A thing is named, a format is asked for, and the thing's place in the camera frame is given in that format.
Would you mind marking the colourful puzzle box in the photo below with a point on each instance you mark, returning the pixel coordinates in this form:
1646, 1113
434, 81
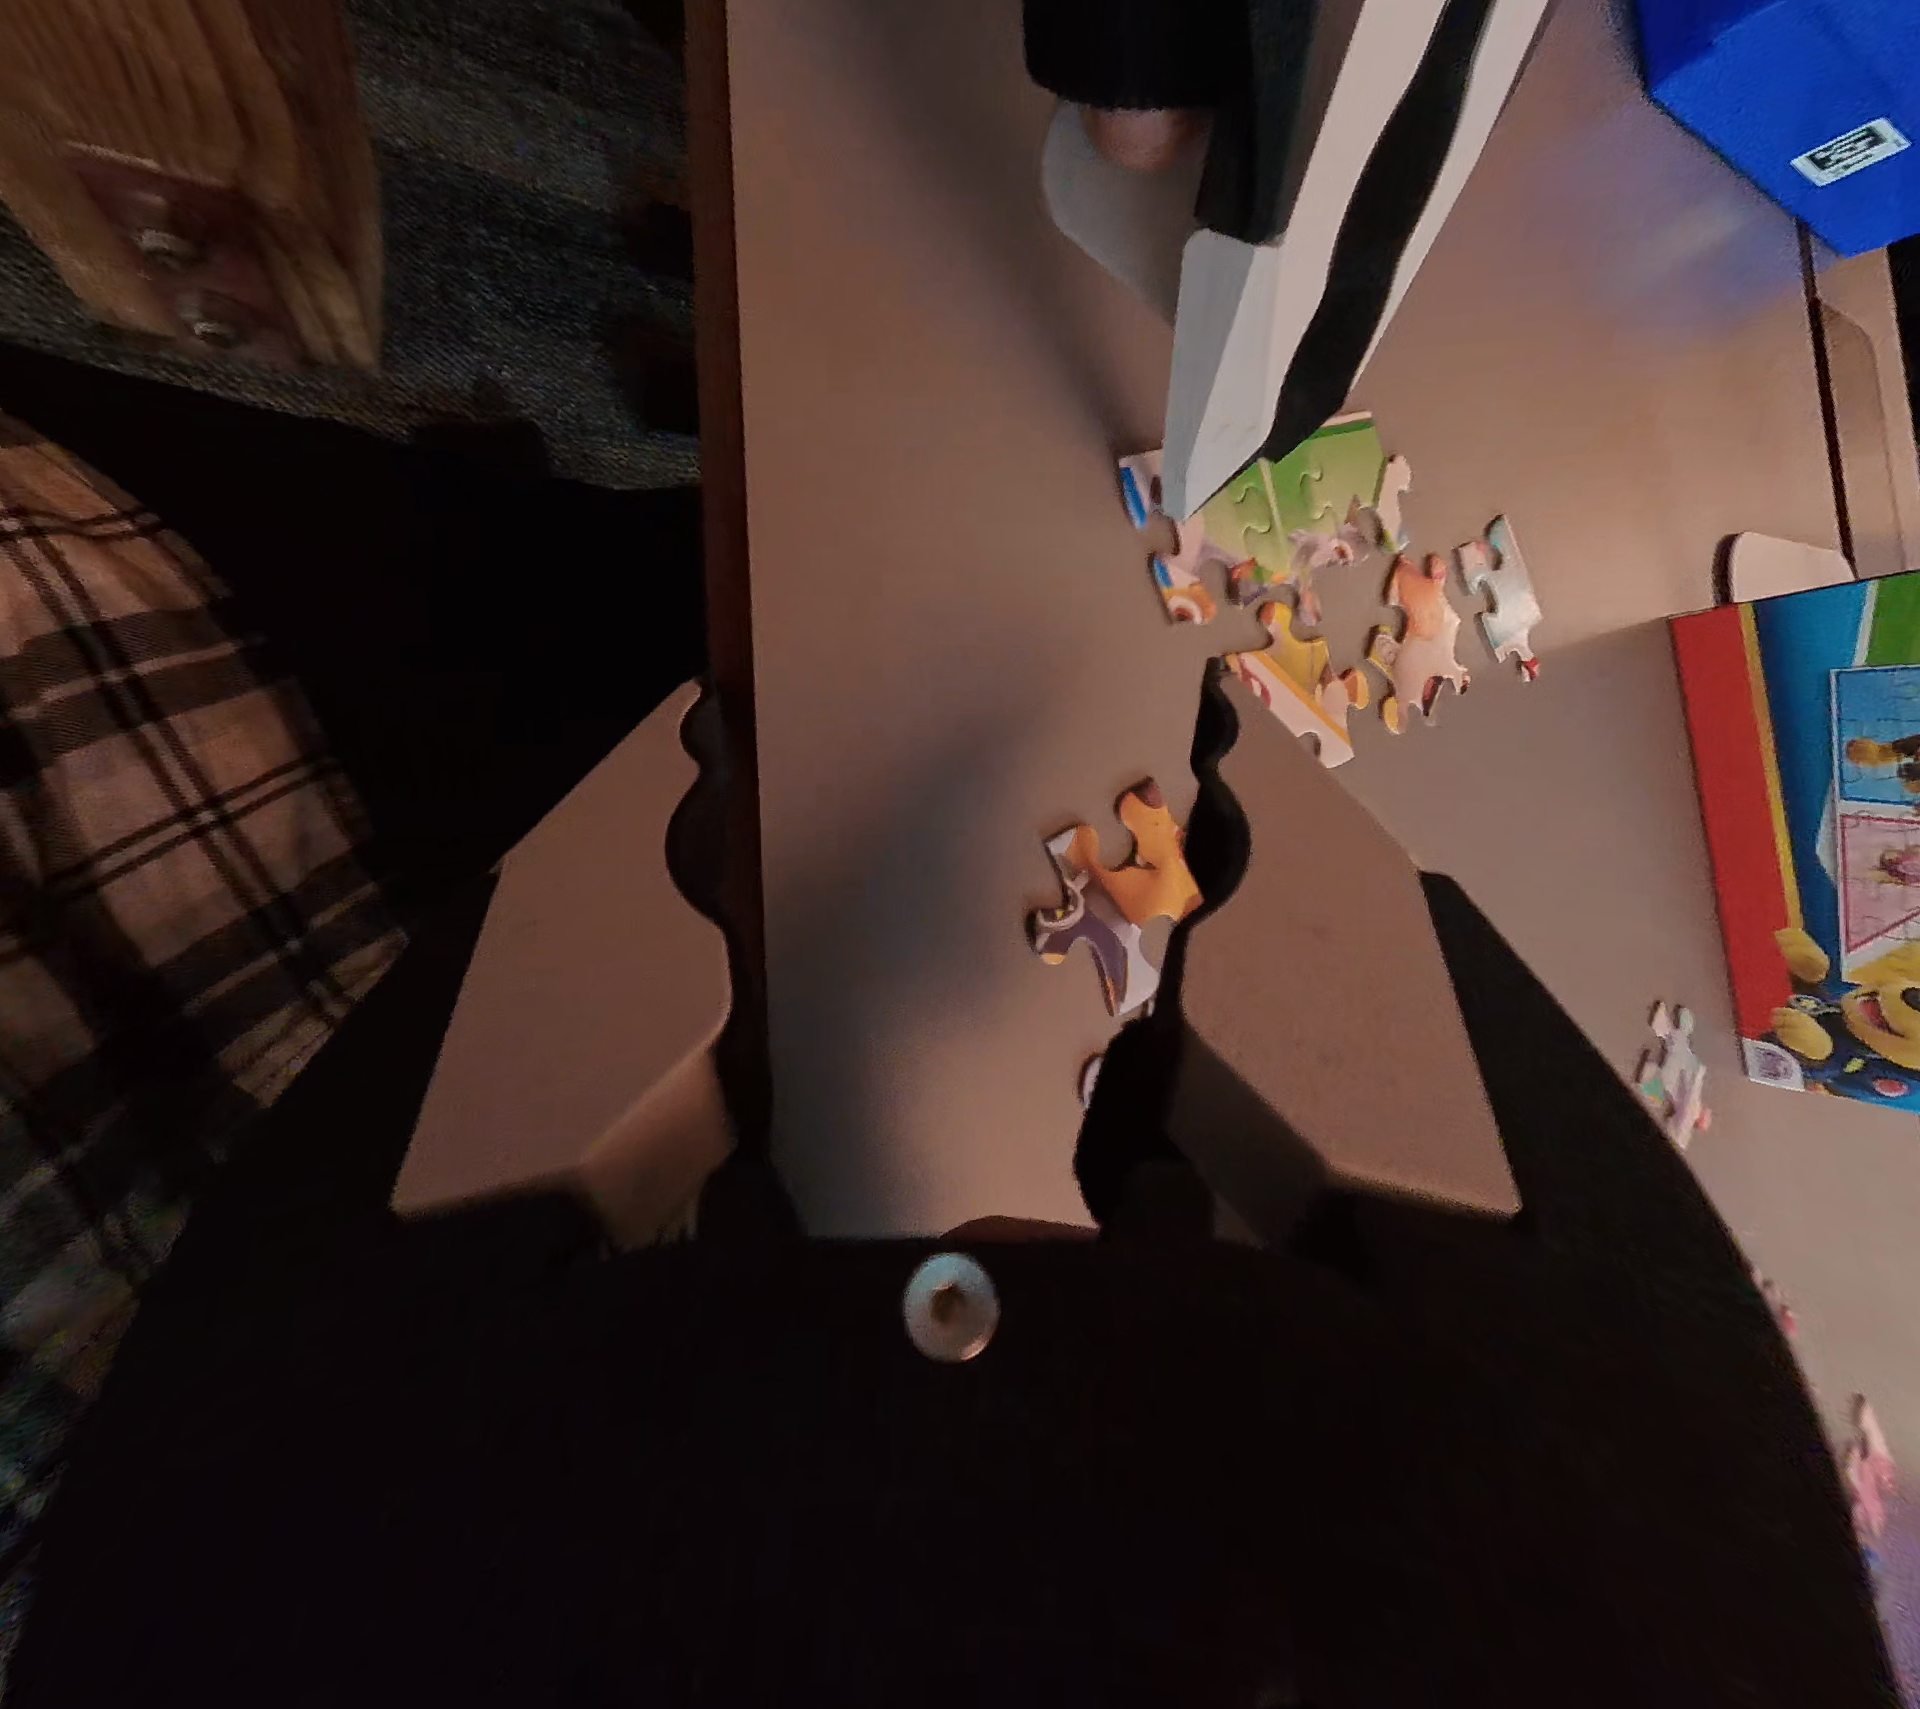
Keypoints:
1801, 841

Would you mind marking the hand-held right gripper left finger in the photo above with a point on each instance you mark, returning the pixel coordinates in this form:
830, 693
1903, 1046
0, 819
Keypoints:
570, 1020

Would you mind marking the wooden post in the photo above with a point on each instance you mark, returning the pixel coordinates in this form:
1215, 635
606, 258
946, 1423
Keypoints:
179, 16

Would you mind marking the green grass puzzle section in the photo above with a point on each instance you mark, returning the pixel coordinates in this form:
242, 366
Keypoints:
1290, 496

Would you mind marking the small mixed colour puzzle piece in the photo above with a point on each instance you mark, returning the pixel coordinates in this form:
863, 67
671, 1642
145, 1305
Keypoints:
1868, 1469
1671, 1072

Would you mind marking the black trousers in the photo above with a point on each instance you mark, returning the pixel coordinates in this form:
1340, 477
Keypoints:
452, 569

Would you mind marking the yellow white striped puzzle piece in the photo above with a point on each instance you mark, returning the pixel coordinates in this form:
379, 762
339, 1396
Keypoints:
1305, 688

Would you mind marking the blue bin white label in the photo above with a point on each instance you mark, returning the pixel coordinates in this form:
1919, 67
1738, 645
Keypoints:
1770, 16

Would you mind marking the orange dog face puzzle piece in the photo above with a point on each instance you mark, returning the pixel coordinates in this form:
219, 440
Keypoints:
1118, 901

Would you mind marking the grey desk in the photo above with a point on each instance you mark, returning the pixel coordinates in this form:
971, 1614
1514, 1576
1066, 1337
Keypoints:
930, 465

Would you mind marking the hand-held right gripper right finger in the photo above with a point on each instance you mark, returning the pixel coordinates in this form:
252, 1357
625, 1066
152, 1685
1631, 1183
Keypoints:
1333, 1020

